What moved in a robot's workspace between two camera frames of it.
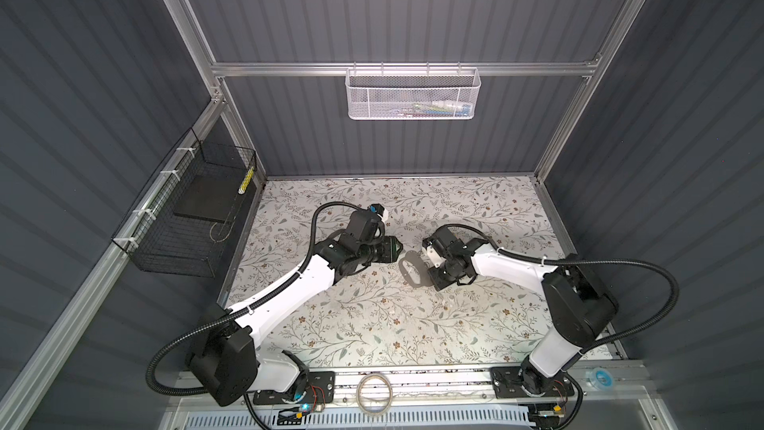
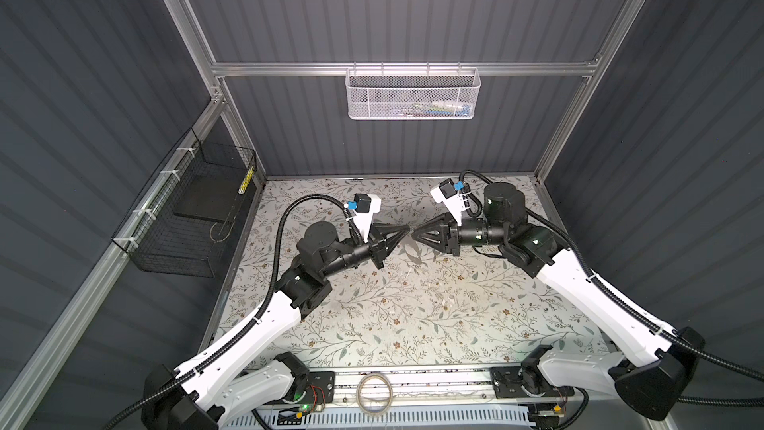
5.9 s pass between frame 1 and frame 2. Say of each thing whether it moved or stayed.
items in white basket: stayed
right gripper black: moved
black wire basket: stayed
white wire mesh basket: stayed
